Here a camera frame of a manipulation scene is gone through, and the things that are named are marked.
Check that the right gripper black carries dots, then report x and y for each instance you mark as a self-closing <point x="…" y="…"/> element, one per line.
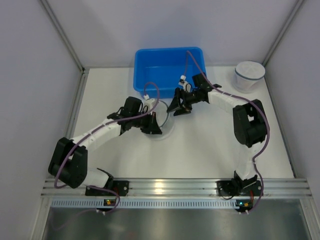
<point x="184" y="99"/>

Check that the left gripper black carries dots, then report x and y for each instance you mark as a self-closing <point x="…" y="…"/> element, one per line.
<point x="147" y="123"/>

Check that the white mesh laundry bag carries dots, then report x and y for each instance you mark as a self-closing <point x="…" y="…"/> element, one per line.
<point x="247" y="75"/>
<point x="165" y="122"/>

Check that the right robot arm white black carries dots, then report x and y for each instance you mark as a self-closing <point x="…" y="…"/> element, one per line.
<point x="249" y="127"/>

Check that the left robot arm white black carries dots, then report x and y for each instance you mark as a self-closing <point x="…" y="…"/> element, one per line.
<point x="69" y="163"/>

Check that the blue plastic bin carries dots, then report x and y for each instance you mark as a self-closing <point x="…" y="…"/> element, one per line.
<point x="164" y="67"/>

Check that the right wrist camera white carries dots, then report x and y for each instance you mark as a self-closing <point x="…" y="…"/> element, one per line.
<point x="187" y="87"/>

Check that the slotted cable duct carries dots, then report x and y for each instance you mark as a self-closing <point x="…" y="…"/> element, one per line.
<point x="156" y="203"/>

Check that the aluminium mounting rail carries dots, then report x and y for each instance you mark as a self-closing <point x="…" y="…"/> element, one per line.
<point x="274" y="188"/>

